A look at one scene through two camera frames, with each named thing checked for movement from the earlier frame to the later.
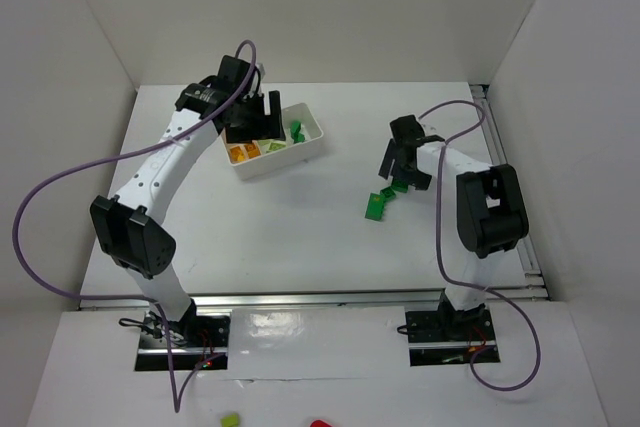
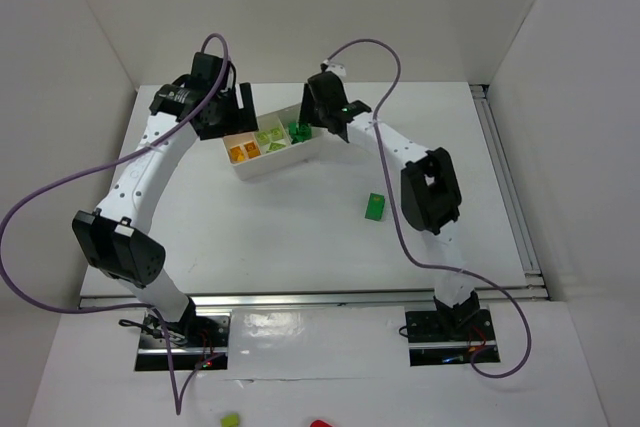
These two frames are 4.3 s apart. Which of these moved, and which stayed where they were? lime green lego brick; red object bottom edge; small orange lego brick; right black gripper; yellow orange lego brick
Moved: right black gripper
Stayed: lime green lego brick; small orange lego brick; red object bottom edge; yellow orange lego brick
